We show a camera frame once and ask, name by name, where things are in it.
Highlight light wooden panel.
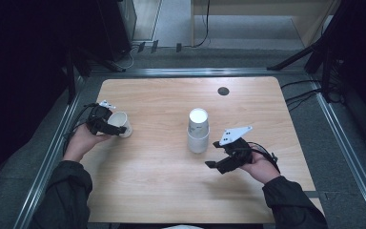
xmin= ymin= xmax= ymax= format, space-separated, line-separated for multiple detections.
xmin=132 ymin=0 xmax=163 ymax=42

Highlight person's right hand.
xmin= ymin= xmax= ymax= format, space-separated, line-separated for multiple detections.
xmin=239 ymin=149 xmax=281 ymax=186

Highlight metal frame rail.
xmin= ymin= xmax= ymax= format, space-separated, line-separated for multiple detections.
xmin=12 ymin=75 xmax=85 ymax=229
xmin=309 ymin=74 xmax=366 ymax=229
xmin=90 ymin=67 xmax=309 ymax=78

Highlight person's left hand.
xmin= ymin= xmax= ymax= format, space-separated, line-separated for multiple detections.
xmin=62 ymin=123 xmax=112 ymax=163

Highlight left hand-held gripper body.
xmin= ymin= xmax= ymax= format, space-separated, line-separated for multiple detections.
xmin=87 ymin=100 xmax=116 ymax=135

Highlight hanging black cable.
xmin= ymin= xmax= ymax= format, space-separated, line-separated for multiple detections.
xmin=193 ymin=0 xmax=212 ymax=49

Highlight black tripod stand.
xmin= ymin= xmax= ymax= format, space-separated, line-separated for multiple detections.
xmin=266 ymin=0 xmax=346 ymax=103

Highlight stack of white paper cups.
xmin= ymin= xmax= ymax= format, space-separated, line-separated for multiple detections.
xmin=187 ymin=107 xmax=211 ymax=155

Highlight hand-held gripper cable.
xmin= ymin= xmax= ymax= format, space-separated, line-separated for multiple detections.
xmin=62 ymin=102 xmax=100 ymax=156
xmin=247 ymin=141 xmax=281 ymax=175

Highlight black floor cable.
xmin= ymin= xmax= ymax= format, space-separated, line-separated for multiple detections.
xmin=280 ymin=79 xmax=322 ymax=91
xmin=284 ymin=89 xmax=322 ymax=113

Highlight black metal stand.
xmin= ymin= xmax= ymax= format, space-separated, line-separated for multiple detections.
xmin=64 ymin=47 xmax=127 ymax=104

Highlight black cabinet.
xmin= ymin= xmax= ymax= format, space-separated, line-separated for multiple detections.
xmin=96 ymin=0 xmax=137 ymax=63

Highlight plain white paper cup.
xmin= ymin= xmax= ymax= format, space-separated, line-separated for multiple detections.
xmin=107 ymin=111 xmax=133 ymax=138

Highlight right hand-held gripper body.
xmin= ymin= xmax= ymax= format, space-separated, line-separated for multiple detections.
xmin=219 ymin=126 xmax=254 ymax=172

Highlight left hand-held gripper cable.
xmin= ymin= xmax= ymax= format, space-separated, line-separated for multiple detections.
xmin=62 ymin=102 xmax=100 ymax=156

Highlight white floor cable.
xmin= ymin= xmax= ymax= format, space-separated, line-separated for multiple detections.
xmin=119 ymin=44 xmax=141 ymax=70

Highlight right hand-held gripper cable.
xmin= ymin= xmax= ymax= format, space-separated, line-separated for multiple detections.
xmin=247 ymin=141 xmax=281 ymax=175

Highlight light wooden cabinet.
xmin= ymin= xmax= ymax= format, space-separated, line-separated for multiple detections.
xmin=190 ymin=0 xmax=341 ymax=49

